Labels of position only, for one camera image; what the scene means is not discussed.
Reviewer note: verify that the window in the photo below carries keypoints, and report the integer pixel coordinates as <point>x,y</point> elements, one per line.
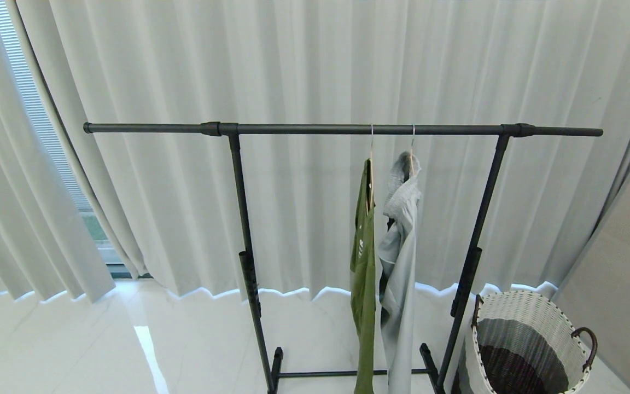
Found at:
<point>25,82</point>

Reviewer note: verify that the white curtain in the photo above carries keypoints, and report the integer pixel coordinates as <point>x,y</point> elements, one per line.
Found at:
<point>19,219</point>
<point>293,54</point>

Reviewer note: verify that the olive green garment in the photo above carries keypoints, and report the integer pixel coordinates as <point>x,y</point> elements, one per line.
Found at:
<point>364,301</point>

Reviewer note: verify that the black clothes rack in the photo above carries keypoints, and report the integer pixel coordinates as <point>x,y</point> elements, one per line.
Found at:
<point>293,129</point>

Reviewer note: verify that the pale grey shorts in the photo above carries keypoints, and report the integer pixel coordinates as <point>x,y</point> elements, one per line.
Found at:
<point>402,273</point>

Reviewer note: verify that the pink clothes hanger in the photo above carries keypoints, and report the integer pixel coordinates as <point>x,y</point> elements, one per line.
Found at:
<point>370,186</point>
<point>411,161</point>

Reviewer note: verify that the white laundry basket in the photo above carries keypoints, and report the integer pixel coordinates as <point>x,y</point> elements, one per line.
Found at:
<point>512,306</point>

